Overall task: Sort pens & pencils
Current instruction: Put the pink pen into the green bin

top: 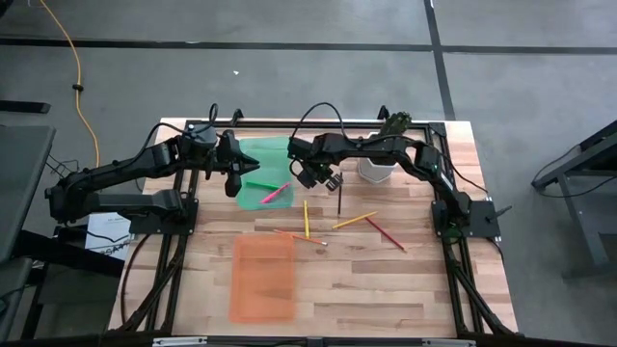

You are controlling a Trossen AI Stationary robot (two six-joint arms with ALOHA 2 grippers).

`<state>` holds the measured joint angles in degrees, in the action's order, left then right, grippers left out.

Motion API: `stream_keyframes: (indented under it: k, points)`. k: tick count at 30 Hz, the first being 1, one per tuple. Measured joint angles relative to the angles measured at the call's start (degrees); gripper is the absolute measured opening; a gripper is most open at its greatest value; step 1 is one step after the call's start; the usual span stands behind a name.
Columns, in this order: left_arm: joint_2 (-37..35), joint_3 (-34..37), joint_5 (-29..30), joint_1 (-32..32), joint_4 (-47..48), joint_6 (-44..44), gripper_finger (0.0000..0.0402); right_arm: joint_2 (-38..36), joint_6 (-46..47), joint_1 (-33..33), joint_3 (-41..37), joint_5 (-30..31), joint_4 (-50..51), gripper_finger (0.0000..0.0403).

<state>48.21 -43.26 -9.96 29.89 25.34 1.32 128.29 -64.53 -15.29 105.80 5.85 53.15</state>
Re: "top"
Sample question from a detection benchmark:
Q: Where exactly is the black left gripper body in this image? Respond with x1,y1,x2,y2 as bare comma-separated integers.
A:
215,128,248,198

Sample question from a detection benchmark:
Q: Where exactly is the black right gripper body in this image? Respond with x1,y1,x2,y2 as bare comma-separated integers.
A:
287,135,338,174

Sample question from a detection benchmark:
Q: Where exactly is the magenta pink pen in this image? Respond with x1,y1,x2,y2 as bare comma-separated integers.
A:
259,181,292,205

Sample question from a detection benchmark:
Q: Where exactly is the orange pencil with eraser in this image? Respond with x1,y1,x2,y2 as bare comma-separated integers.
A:
273,228,329,247

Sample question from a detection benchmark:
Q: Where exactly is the red pencil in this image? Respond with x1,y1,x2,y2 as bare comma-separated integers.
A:
364,217,408,254

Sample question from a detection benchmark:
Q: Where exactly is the green translucent plastic bin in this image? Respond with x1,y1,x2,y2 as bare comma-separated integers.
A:
235,135,295,212

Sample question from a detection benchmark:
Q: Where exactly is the white plant pot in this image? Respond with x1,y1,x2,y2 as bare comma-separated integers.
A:
356,130,400,185

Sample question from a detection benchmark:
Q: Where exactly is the green cactus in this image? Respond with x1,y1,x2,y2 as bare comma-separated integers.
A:
379,111,413,141

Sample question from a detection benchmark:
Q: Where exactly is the orange translucent plastic bin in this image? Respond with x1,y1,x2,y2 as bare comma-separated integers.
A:
228,233,296,324

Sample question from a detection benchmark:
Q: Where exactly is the white box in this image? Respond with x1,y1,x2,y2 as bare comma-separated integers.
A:
85,211,135,262

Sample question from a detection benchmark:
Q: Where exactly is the silver aluminium extrusion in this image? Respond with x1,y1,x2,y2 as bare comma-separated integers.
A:
422,337,477,347
152,336,209,347

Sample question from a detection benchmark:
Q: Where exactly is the black desk underframe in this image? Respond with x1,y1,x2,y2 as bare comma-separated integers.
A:
0,226,127,347

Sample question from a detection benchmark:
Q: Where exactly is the grey desk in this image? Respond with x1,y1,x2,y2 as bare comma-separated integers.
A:
0,123,57,264

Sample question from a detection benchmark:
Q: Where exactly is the black flat floor bar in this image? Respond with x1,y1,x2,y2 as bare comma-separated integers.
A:
0,99,52,116

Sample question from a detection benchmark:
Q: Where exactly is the dark grey metal table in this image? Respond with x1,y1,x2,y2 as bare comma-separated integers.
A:
529,119,617,283

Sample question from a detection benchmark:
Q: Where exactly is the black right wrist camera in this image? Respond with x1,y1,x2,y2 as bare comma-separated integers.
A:
294,166,320,190

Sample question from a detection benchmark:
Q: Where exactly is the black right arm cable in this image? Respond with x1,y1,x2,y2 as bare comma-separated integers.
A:
288,101,348,180

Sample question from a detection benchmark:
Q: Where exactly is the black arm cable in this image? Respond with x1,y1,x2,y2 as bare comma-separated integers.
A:
288,101,348,180
134,102,220,161

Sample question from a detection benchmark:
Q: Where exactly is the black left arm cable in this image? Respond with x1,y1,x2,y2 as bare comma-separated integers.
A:
134,102,220,161

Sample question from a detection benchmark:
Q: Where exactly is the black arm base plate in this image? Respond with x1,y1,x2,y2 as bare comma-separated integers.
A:
430,199,514,241
128,199,200,236

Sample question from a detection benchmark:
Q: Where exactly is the yellow floor cable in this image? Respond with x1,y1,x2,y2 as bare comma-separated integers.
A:
37,0,101,168

